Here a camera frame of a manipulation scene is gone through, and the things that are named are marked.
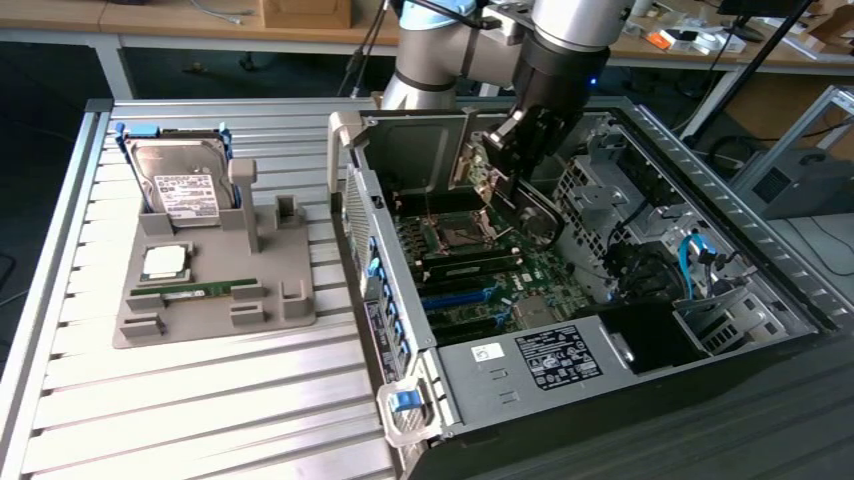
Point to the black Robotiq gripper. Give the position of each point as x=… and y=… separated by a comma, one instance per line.
x=554, y=80

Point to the graphics card with silver bracket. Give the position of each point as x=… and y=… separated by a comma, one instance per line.
x=541, y=220

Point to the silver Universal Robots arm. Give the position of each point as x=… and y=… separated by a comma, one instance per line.
x=427, y=55

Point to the orange small box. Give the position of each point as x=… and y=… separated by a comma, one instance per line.
x=660, y=40

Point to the white cup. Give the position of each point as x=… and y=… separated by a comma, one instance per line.
x=644, y=6

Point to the black small box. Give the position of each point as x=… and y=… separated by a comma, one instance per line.
x=684, y=35

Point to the silver perforated disk bay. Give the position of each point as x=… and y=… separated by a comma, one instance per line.
x=594, y=195

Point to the white small box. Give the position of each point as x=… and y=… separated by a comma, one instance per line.
x=717, y=44

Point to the silver socket cover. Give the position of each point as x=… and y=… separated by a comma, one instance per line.
x=490, y=222

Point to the black monitor with stand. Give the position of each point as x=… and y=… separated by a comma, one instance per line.
x=754, y=6

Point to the CPU socket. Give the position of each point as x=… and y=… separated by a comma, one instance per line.
x=461, y=235

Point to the black tripod pole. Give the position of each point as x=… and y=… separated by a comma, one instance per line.
x=786, y=29

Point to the brown wooden box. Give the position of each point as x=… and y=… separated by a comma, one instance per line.
x=303, y=12

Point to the green motherboard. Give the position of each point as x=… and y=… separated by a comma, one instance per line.
x=534, y=280

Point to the black installed RAM stick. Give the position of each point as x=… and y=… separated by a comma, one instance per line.
x=468, y=270

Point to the gray computer tower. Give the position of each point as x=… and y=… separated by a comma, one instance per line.
x=808, y=185

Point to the brown cardboard box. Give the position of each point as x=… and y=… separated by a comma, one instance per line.
x=837, y=25

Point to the blue expansion slot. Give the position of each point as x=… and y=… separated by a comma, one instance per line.
x=461, y=298

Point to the silver chipset heatsink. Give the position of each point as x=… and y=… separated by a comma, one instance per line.
x=534, y=310

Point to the black plastic shroud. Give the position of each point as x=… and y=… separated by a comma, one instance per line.
x=654, y=340

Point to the gray slotted disk bay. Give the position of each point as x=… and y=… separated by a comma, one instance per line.
x=728, y=325

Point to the gray power supply unit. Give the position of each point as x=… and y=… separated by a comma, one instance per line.
x=481, y=390

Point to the green RAM stick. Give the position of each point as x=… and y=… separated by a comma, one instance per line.
x=214, y=288

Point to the silver CPU chip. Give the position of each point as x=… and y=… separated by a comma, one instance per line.
x=166, y=262

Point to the gray plastic parts rack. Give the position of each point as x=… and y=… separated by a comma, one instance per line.
x=214, y=320

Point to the open black PC case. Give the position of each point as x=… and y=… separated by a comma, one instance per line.
x=668, y=425

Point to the gray wrist camera box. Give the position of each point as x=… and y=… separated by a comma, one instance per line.
x=508, y=25

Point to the aluminium profile frame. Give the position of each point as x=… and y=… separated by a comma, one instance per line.
x=824, y=105

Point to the hard disk in blue bracket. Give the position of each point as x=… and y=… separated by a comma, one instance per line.
x=187, y=190

